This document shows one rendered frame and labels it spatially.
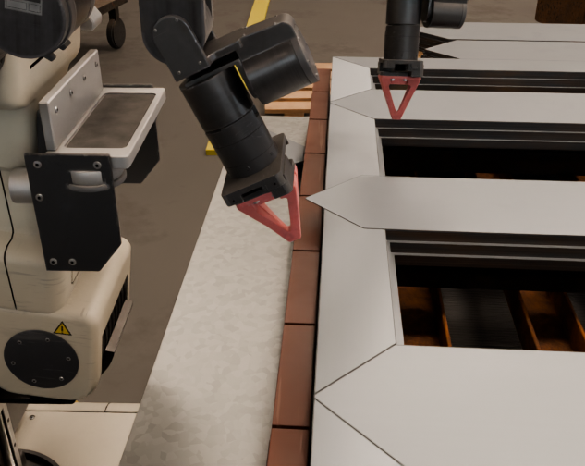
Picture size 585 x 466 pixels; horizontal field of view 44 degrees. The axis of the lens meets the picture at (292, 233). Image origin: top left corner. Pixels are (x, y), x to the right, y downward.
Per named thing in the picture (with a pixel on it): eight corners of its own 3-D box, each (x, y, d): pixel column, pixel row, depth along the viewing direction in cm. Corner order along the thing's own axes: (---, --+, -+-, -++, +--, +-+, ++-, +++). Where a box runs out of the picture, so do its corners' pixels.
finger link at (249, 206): (323, 206, 82) (287, 136, 78) (323, 239, 76) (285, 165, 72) (270, 227, 84) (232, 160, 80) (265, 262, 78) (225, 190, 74)
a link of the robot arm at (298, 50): (162, 4, 72) (144, 27, 64) (267, -49, 69) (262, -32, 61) (219, 109, 77) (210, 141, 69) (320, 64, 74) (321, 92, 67)
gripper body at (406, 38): (415, 69, 127) (419, 26, 125) (422, 72, 117) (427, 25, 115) (378, 68, 127) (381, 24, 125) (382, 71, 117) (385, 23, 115)
